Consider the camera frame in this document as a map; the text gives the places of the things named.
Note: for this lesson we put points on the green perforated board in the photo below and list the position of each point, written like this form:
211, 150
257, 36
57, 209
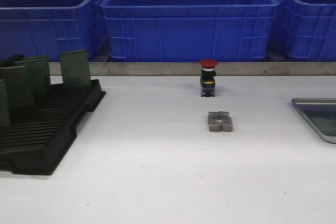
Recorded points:
75, 69
323, 120

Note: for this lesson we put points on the green board rear middle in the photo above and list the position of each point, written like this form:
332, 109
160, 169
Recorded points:
36, 76

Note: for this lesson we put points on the green board rear back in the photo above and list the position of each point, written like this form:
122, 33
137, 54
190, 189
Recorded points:
44, 67

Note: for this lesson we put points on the black slotted board rack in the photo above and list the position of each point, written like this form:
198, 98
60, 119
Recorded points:
40, 136

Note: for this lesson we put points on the silver metal tray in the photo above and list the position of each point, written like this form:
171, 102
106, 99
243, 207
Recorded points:
315, 104

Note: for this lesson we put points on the green board left middle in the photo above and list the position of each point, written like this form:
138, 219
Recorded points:
18, 86

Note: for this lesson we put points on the green board far left edge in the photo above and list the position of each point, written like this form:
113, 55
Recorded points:
5, 116

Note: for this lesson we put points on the red emergency stop button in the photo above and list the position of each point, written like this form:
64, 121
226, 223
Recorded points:
207, 80

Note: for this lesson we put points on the grey metal clamp block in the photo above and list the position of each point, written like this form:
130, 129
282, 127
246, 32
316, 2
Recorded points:
219, 122

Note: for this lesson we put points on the blue centre plastic crate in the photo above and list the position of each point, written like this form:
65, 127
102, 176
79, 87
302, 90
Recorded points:
189, 30

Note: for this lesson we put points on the blue plastic crate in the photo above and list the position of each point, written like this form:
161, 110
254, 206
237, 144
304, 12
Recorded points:
304, 30
189, 30
49, 27

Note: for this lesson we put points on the blue left plastic crate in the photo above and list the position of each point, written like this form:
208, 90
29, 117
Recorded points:
49, 27

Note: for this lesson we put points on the blue right plastic crate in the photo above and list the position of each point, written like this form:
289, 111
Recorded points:
304, 30

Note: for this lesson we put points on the steel table edge rail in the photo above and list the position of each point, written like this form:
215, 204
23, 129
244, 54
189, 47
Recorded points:
222, 69

